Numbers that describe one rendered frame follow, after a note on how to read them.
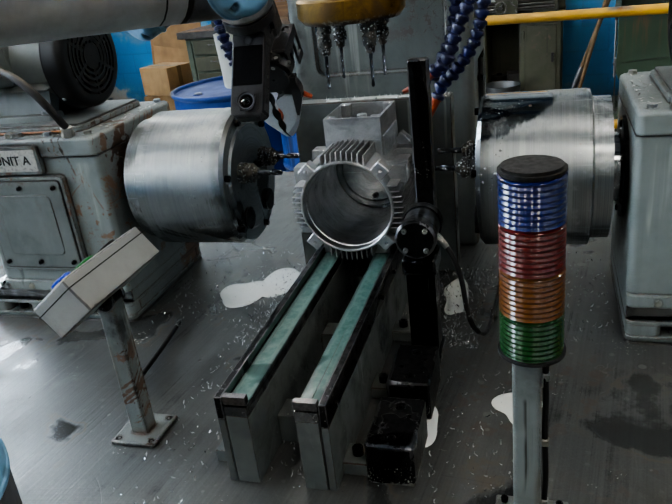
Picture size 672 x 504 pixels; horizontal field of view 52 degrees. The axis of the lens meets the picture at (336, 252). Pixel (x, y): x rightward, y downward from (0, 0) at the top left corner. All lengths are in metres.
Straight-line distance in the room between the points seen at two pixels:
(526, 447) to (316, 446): 0.25
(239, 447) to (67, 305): 0.27
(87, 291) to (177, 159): 0.41
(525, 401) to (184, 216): 0.74
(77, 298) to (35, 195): 0.52
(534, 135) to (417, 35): 0.41
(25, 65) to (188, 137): 0.33
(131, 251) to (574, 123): 0.66
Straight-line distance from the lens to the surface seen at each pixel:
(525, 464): 0.77
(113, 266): 0.94
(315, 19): 1.16
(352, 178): 1.35
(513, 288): 0.65
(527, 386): 0.71
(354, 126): 1.18
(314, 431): 0.85
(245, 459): 0.91
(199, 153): 1.22
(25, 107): 1.45
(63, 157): 1.32
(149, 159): 1.26
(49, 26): 0.65
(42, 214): 1.38
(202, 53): 6.43
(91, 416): 1.15
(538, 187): 0.61
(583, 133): 1.09
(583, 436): 0.98
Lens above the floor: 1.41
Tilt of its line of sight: 23 degrees down
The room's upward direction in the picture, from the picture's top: 7 degrees counter-clockwise
